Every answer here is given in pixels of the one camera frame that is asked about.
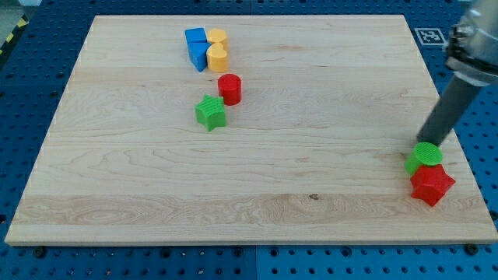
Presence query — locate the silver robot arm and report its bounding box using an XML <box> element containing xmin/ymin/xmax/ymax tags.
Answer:
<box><xmin>445</xmin><ymin>0</ymin><xmax>497</xmax><ymax>86</ymax></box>

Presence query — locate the light wooden board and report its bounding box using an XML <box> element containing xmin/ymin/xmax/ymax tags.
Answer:
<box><xmin>5</xmin><ymin>15</ymin><xmax>497</xmax><ymax>247</ymax></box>

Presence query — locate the green star block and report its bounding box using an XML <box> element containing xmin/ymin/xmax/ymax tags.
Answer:
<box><xmin>195</xmin><ymin>95</ymin><xmax>226</xmax><ymax>131</ymax></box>

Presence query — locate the red cylinder block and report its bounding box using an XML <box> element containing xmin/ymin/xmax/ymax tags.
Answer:
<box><xmin>218</xmin><ymin>73</ymin><xmax>242</xmax><ymax>106</ymax></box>

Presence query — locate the yellow heart block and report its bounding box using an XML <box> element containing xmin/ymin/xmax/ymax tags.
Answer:
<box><xmin>206</xmin><ymin>43</ymin><xmax>229</xmax><ymax>73</ymax></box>

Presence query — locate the blue triangle block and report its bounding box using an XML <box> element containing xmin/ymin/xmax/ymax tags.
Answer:
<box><xmin>188</xmin><ymin>42</ymin><xmax>211</xmax><ymax>72</ymax></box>

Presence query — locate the yellow cylinder block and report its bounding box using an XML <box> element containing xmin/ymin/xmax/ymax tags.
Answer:
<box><xmin>206</xmin><ymin>28</ymin><xmax>229</xmax><ymax>51</ymax></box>

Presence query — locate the blue cube block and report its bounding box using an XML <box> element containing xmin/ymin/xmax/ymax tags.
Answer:
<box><xmin>184</xmin><ymin>27</ymin><xmax>207</xmax><ymax>44</ymax></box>

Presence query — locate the green cylinder block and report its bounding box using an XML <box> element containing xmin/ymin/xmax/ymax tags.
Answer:
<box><xmin>405</xmin><ymin>142</ymin><xmax>443</xmax><ymax>175</ymax></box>

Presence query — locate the red star block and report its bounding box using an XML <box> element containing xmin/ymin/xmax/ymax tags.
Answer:
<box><xmin>410</xmin><ymin>164</ymin><xmax>456</xmax><ymax>207</ymax></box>

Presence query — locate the white fiducial marker tag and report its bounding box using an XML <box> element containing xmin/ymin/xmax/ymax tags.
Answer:
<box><xmin>415</xmin><ymin>27</ymin><xmax>446</xmax><ymax>46</ymax></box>

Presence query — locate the grey cylindrical pointer rod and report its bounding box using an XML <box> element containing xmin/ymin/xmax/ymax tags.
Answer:
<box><xmin>416</xmin><ymin>74</ymin><xmax>486</xmax><ymax>146</ymax></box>

